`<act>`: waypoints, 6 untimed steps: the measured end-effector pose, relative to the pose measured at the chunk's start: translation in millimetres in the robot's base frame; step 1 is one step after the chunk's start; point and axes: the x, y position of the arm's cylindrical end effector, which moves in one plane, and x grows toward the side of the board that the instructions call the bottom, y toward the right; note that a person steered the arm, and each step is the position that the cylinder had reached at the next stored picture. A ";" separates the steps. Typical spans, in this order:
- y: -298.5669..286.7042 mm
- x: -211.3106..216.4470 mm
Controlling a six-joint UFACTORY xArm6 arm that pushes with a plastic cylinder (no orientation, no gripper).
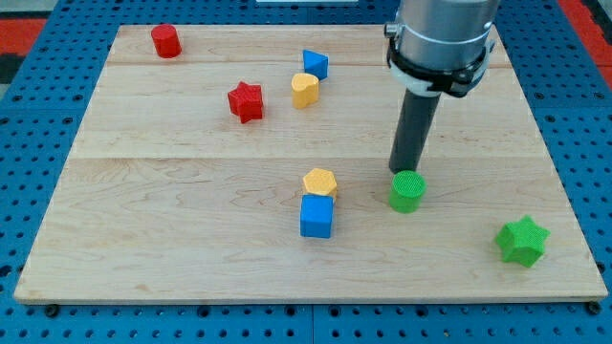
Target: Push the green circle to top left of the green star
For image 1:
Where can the green cylinder block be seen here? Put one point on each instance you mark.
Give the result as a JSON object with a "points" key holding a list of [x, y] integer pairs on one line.
{"points": [[406, 191]]}

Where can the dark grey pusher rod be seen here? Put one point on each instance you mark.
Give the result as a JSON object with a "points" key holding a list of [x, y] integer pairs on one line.
{"points": [[413, 125]]}

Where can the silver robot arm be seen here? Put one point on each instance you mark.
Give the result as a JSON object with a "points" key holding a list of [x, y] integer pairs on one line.
{"points": [[440, 46]]}

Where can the red star block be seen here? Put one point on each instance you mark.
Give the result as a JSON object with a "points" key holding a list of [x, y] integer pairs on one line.
{"points": [[246, 101]]}

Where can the green star block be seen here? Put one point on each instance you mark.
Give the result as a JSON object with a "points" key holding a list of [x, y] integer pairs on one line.
{"points": [[522, 242]]}

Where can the yellow hexagon block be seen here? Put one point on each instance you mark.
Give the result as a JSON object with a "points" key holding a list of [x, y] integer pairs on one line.
{"points": [[320, 182]]}

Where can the blue cube block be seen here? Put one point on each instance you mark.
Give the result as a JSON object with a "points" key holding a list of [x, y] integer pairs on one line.
{"points": [[316, 216]]}

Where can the yellow heart block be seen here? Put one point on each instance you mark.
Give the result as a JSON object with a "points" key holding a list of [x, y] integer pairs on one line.
{"points": [[305, 90]]}

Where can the light wooden board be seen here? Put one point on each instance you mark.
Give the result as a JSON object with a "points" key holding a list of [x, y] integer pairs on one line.
{"points": [[167, 198]]}

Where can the blue triangle block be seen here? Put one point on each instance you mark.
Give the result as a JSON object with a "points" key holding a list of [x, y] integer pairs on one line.
{"points": [[315, 64]]}

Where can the red cylinder block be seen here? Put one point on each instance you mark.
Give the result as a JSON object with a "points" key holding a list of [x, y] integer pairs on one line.
{"points": [[166, 41]]}

